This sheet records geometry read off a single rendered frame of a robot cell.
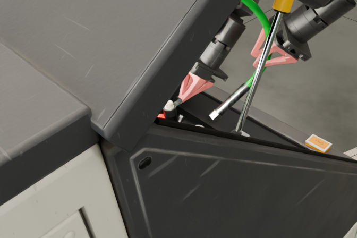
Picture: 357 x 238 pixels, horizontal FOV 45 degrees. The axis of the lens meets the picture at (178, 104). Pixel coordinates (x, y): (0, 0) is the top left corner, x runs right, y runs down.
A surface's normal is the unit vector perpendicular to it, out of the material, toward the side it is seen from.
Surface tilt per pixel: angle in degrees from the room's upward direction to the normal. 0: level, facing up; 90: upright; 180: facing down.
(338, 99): 0
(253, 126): 90
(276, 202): 90
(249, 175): 90
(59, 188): 90
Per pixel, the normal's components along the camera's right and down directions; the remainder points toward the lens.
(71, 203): 0.68, 0.40
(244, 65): -0.11, -0.77
